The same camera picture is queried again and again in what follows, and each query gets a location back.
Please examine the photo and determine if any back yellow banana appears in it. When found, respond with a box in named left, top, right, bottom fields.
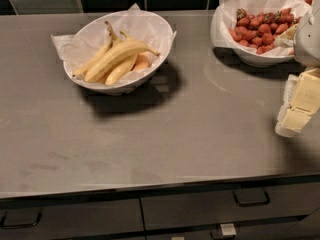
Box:
left=73, top=21, right=122, bottom=76

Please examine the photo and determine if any left dark drawer front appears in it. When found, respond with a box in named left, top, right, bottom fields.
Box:
left=0, top=199, right=144, bottom=240

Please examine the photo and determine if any left black drawer handle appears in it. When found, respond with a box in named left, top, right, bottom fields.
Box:
left=0, top=212, right=42, bottom=230

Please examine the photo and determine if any dark drawer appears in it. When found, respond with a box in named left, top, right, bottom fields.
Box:
left=0, top=199, right=144, bottom=240
left=142, top=183, right=320, bottom=230

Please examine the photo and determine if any orange fruit in bowl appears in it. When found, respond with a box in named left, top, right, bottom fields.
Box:
left=133, top=52, right=149, bottom=71

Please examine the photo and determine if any white strawberry bowl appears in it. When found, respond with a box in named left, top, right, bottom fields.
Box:
left=229, top=46, right=293, bottom=67

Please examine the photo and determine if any white paper bowl liner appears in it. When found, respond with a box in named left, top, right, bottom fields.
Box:
left=50, top=3, right=178, bottom=87

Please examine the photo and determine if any lower small yellow banana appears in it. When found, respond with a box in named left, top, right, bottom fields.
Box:
left=105, top=55, right=137, bottom=85

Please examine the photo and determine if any white paper strawberry liner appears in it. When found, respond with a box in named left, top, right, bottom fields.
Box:
left=211, top=0, right=311, bottom=57

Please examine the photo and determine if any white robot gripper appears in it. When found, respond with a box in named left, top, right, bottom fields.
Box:
left=274, top=0, right=320, bottom=137

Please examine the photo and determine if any black drawer handle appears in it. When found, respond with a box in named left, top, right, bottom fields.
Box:
left=232, top=189, right=270, bottom=207
left=0, top=212, right=42, bottom=230

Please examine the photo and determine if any pile of red strawberries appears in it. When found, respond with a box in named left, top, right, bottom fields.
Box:
left=229, top=8, right=301, bottom=55

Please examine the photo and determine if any right dark drawer front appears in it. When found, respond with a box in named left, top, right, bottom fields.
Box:
left=142, top=183, right=320, bottom=230

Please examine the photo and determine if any large front yellow banana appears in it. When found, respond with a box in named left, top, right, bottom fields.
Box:
left=84, top=39, right=160, bottom=83

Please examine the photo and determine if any white banana bowl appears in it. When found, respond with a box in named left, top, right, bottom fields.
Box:
left=61, top=8, right=176, bottom=95

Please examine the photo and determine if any right black drawer handle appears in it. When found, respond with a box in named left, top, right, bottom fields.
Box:
left=232, top=189, right=270, bottom=207

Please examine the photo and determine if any lower drawer white label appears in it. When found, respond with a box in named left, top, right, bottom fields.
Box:
left=220, top=223, right=236, bottom=236

